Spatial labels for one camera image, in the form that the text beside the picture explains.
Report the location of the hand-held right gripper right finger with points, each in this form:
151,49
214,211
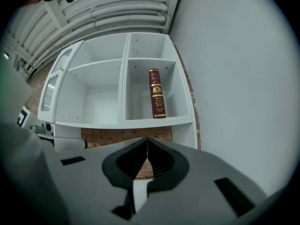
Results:
201,167

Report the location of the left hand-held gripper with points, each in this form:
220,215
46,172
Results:
44,128

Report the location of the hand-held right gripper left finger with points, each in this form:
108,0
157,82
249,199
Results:
93,167

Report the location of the dark red hardcover book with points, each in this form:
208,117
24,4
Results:
157,95

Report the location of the white shelf unit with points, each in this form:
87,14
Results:
100,102

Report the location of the white arched glass cabinet door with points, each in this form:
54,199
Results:
49,95

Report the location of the person's short-sleeved shirt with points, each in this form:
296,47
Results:
18,167

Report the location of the bright ceiling lamp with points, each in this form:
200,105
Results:
5,55

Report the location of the bundle of white ceiling pipes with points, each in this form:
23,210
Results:
105,10

